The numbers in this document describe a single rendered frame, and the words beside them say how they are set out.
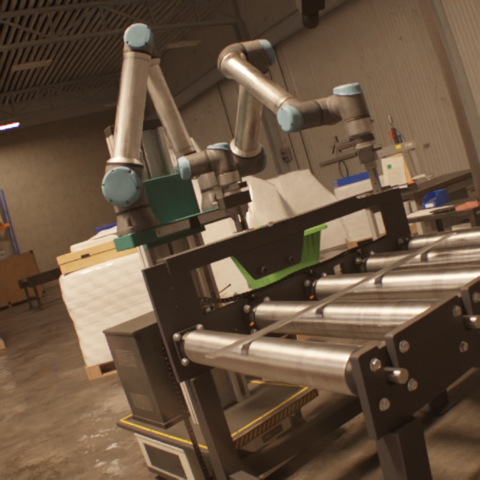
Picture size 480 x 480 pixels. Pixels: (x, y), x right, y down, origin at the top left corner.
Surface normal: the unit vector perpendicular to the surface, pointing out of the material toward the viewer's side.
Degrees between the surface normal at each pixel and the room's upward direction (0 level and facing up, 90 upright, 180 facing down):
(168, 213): 90
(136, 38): 83
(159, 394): 90
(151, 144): 90
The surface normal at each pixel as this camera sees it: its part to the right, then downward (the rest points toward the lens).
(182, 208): 0.64, -0.14
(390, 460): -0.80, 0.26
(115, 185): 0.11, 0.11
